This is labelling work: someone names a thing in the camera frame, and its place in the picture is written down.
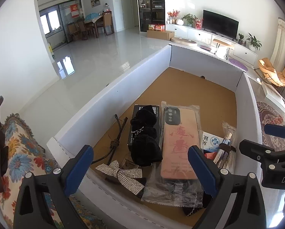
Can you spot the silver bundle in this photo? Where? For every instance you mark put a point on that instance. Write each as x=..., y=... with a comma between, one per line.
x=226, y=155

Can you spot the wooden dining table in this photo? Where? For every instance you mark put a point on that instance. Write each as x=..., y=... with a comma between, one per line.
x=93, y=23

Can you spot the floral cushion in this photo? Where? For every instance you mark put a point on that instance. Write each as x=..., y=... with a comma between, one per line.
x=19, y=154

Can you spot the red flower vase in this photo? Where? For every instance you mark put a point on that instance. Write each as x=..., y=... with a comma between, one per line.
x=173, y=16

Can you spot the black small box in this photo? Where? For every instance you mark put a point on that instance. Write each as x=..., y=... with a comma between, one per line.
x=144, y=116

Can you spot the black television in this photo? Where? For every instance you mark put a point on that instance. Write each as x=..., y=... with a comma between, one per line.
x=220, y=24

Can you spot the rhinestone bow hair clip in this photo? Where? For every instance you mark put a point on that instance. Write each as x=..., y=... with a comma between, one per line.
x=128, y=178

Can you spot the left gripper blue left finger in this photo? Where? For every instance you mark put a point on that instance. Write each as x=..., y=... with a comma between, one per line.
x=31, y=209

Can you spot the white cardboard box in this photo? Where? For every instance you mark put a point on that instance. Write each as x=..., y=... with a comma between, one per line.
x=180, y=77

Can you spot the black scrunchie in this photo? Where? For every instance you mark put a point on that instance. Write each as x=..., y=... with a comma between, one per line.
x=145, y=150

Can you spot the orange lounge chair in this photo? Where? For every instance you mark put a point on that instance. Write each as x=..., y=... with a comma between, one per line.
x=268, y=73

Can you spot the white flat box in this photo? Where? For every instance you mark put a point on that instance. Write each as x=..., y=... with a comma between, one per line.
x=273, y=96

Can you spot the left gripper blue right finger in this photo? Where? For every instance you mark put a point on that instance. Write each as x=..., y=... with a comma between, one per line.
x=236, y=198

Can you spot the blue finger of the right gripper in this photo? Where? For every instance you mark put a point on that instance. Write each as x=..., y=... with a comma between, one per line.
x=275, y=130

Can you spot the blue white medicine box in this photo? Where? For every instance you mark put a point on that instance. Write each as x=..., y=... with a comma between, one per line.
x=210, y=142

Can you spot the green potted plant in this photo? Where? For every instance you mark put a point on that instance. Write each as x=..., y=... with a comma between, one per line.
x=254, y=44

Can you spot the red snack packet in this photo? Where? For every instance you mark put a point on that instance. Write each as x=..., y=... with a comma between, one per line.
x=210, y=155

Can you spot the brown cardboard carton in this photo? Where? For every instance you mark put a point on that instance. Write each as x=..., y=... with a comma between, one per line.
x=162, y=35

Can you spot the grey curtain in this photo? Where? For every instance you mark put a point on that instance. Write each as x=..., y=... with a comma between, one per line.
x=278, y=55

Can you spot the pink phone case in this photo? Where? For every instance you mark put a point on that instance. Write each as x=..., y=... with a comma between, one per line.
x=173, y=182

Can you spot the white tv cabinet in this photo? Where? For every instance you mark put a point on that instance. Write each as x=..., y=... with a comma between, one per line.
x=224, y=45

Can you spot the black glass display cabinet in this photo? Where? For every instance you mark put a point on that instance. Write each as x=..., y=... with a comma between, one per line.
x=151, y=12

